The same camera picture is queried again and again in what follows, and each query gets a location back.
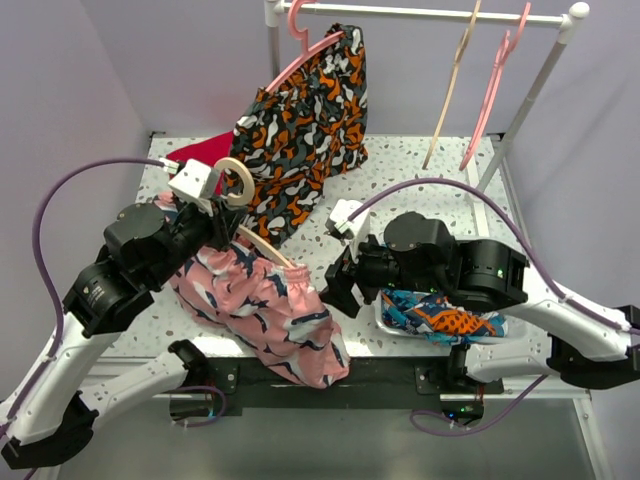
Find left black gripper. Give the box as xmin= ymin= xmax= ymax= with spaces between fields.
xmin=148 ymin=190 xmax=249 ymax=286

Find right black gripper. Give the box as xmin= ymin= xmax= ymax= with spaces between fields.
xmin=316 ymin=222 xmax=446 ymax=317

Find pink navy patterned shorts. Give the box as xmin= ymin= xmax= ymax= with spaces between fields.
xmin=169 ymin=237 xmax=350 ymax=389

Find beige wooden hanger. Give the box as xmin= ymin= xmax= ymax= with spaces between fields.
xmin=214 ymin=157 xmax=294 ymax=268
xmin=422 ymin=0 xmax=482 ymax=170

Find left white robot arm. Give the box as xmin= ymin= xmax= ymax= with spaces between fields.
xmin=1 ymin=199 xmax=247 ymax=470

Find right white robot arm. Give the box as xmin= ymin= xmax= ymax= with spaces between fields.
xmin=321 ymin=212 xmax=639 ymax=393

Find blue orange patterned shorts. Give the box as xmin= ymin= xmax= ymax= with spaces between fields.
xmin=380 ymin=289 xmax=505 ymax=337

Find orange black camo shorts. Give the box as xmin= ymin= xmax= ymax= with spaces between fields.
xmin=229 ymin=23 xmax=368 ymax=247

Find right pink hanger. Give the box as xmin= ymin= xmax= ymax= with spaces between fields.
xmin=459 ymin=2 xmax=531 ymax=171

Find pink hanger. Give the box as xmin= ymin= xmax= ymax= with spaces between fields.
xmin=459 ymin=2 xmax=531 ymax=171
xmin=264 ymin=0 xmax=345 ymax=93

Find left pink hanger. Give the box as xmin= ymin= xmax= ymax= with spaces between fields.
xmin=264 ymin=0 xmax=345 ymax=93

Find red folded cloth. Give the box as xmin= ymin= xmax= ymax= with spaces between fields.
xmin=166 ymin=131 xmax=234 ymax=166

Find white plastic basket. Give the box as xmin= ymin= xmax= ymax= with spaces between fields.
xmin=373 ymin=295 xmax=529 ymax=346

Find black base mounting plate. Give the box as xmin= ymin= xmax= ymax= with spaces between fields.
xmin=183 ymin=352 xmax=504 ymax=416

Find white clothes rack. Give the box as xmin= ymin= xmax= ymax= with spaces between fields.
xmin=263 ymin=0 xmax=592 ymax=196

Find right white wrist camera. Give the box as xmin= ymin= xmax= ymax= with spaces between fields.
xmin=325 ymin=199 xmax=371 ymax=258

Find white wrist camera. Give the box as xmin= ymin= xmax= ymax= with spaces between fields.
xmin=325 ymin=199 xmax=371 ymax=258
xmin=168 ymin=159 xmax=221 ymax=215

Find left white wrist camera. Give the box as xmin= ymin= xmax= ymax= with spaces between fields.
xmin=168 ymin=159 xmax=221 ymax=215

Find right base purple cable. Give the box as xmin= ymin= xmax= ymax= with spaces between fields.
xmin=409 ymin=374 xmax=551 ymax=438

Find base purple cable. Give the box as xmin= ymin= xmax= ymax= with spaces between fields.
xmin=409 ymin=374 xmax=551 ymax=438
xmin=172 ymin=383 xmax=231 ymax=429

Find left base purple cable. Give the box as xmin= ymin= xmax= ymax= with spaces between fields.
xmin=172 ymin=383 xmax=231 ymax=429

